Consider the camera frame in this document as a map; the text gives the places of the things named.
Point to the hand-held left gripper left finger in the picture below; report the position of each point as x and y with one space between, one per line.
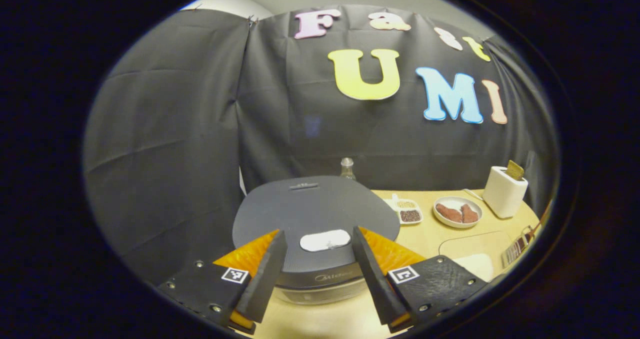
262 284

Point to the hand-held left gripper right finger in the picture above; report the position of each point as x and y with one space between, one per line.
375 284

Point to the grey silver rice cooker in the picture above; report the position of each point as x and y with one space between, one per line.
315 209

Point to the white divided bean dish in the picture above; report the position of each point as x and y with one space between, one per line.
409 214

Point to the red meat piece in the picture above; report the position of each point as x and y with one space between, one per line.
449 213
470 214

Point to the clear glass tray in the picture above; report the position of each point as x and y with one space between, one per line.
475 241

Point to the round white plate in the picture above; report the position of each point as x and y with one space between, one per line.
455 200

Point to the small clear glass bottle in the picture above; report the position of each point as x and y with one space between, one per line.
347 170

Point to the white toaster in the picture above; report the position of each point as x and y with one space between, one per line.
502 194

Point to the black backdrop cloth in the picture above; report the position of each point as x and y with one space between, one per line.
175 139

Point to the brown toast slice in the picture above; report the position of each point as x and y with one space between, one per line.
515 170

